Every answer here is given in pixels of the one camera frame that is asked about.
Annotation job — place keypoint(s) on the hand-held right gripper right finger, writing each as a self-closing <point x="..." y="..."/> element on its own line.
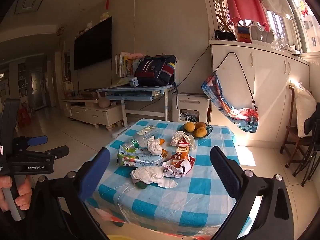
<point x="225" y="170"/>

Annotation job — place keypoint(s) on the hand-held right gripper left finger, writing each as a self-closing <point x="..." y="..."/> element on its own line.
<point x="96" y="170"/>

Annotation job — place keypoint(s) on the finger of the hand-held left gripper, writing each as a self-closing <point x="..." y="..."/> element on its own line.
<point x="37" y="140"/>
<point x="60" y="151"/>

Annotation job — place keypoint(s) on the green white milk carton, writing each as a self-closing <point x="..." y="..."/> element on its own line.
<point x="140" y="158"/>

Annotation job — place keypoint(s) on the orange red snack bag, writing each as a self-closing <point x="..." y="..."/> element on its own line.
<point x="180" y="156"/>

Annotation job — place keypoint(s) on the white paper tissue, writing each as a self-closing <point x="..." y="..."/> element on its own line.
<point x="150" y="175"/>

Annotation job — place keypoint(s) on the white plastic bag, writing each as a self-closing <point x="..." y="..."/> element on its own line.
<point x="178" y="137"/>

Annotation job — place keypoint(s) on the clear plastic bottle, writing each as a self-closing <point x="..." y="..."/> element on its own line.
<point x="145" y="136"/>

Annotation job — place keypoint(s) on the large orange peel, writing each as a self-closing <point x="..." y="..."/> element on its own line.
<point x="164" y="153"/>

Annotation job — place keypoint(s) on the small orange peel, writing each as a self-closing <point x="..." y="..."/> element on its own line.
<point x="162" y="141"/>

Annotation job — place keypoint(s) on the person's left hand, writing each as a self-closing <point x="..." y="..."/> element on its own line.
<point x="24" y="192"/>

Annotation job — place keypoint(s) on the dark fruit plate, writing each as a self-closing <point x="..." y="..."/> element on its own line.
<point x="209" y="130"/>

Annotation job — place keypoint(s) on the rough orange fruit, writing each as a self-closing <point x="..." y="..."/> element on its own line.
<point x="200" y="132"/>

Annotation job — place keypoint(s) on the brownish orange fruit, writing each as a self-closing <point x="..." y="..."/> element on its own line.
<point x="200" y="125"/>

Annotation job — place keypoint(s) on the cream television cabinet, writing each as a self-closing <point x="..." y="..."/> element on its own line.
<point x="100" y="115"/>

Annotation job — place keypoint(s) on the yellow mango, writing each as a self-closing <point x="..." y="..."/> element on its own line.
<point x="189" y="127"/>

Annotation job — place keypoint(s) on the blue checked plastic tablecloth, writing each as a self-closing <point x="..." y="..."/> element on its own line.
<point x="175" y="205"/>

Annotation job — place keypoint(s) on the pink kettlebell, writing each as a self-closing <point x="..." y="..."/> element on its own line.
<point x="103" y="102"/>

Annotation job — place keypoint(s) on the white air purifier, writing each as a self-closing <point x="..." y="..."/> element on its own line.
<point x="190" y="102"/>

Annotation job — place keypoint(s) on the brown wooden chair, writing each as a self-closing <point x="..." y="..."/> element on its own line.
<point x="291" y="132"/>

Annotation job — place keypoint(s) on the blue study desk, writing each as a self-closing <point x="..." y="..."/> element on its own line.
<point x="130" y="90"/>

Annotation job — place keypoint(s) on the open workbook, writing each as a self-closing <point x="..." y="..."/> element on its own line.
<point x="121" y="82"/>

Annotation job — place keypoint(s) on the light blue pouch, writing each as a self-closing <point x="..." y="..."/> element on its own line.
<point x="133" y="82"/>

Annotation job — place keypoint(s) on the black folding chair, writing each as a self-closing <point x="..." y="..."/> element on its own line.
<point x="311" y="125"/>

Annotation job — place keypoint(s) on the white sack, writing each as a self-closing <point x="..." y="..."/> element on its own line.
<point x="303" y="110"/>

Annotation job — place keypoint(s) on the white cabinet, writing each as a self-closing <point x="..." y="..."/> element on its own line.
<point x="270" y="80"/>

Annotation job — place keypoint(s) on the row of books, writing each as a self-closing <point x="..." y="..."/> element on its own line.
<point x="123" y="65"/>

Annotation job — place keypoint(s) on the dark blue striped backpack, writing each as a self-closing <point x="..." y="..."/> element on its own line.
<point x="155" y="70"/>

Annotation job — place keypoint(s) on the pink plush toy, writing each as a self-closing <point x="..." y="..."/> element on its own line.
<point x="136" y="55"/>

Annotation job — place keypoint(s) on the white plush toy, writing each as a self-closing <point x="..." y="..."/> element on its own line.
<point x="88" y="25"/>

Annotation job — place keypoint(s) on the black bag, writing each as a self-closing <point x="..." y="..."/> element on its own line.
<point x="225" y="35"/>

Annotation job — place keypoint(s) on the white sneaker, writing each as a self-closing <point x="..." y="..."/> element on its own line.
<point x="290" y="49"/>

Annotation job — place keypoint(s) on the striped colourful box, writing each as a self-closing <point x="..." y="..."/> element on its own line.
<point x="243" y="33"/>

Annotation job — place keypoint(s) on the white back cushion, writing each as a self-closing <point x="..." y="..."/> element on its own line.
<point x="262" y="36"/>

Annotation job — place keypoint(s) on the yellow green plush toy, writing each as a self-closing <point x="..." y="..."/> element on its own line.
<point x="105" y="16"/>

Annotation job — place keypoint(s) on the red hanging cloth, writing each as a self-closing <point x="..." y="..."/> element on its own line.
<point x="245" y="5"/>

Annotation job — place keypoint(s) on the white hanging cloth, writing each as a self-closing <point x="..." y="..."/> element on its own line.
<point x="275" y="2"/>

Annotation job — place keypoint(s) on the red bow window decoration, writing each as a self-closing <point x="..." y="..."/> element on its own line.
<point x="304" y="8"/>

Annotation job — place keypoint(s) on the black wall television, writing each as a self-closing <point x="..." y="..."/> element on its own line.
<point x="92" y="45"/>

